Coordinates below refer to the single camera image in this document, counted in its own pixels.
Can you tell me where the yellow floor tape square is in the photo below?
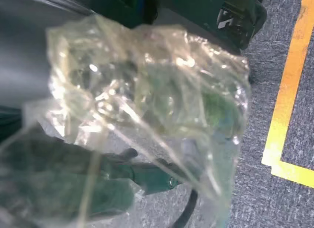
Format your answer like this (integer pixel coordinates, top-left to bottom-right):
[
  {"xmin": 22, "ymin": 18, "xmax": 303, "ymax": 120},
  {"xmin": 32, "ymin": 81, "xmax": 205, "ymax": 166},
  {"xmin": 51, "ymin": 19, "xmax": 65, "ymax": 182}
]
[{"xmin": 261, "ymin": 0, "xmax": 314, "ymax": 189}]

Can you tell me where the clear plastic wrap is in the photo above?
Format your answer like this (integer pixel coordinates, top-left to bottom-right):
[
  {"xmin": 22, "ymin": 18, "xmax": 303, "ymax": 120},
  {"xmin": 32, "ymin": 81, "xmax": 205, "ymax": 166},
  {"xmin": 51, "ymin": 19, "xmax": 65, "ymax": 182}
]
[{"xmin": 0, "ymin": 15, "xmax": 251, "ymax": 228}]

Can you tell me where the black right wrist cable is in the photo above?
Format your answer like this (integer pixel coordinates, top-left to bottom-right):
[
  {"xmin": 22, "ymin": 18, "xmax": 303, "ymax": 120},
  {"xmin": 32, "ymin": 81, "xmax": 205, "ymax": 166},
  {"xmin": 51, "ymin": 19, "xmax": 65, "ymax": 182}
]
[{"xmin": 171, "ymin": 189, "xmax": 199, "ymax": 228}]

